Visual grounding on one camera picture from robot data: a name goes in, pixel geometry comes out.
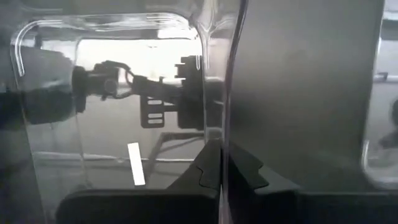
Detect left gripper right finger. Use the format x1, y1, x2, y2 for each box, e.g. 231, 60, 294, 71
223, 141, 398, 224

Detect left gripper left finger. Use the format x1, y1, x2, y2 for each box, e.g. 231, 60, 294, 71
55, 139, 223, 224

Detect black slotted bracket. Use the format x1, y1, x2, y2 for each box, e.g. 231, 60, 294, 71
139, 95, 166, 129

